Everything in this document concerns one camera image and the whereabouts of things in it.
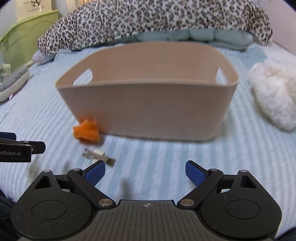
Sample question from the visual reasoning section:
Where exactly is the orange cloth piece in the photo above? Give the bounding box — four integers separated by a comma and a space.
73, 120, 100, 143

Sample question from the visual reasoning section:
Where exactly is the blue striped bed sheet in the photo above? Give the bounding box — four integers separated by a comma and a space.
1, 44, 295, 235

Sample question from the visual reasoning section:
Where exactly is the grey plush toy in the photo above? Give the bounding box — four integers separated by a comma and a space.
0, 66, 30, 102

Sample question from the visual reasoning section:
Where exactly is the small green patterned box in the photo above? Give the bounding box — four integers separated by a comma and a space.
0, 64, 11, 83

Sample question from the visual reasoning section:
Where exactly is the person's denim leg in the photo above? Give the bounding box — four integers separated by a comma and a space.
1, 191, 19, 240

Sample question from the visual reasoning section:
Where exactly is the pink floral pillow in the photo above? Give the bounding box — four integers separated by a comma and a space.
32, 50, 56, 65

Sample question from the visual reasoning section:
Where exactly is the green plastic storage box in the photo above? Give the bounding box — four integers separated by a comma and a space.
1, 10, 59, 71

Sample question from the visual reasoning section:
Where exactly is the beige plastic storage bin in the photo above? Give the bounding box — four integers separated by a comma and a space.
56, 41, 239, 141

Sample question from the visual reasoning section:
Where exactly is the white fluffy plush toy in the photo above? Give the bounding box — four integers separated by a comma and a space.
248, 58, 295, 132

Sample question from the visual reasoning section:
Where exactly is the white cartoon printed board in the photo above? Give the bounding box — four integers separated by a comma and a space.
15, 0, 52, 20

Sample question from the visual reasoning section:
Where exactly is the leopard print blanket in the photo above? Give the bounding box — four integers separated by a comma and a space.
36, 1, 273, 56

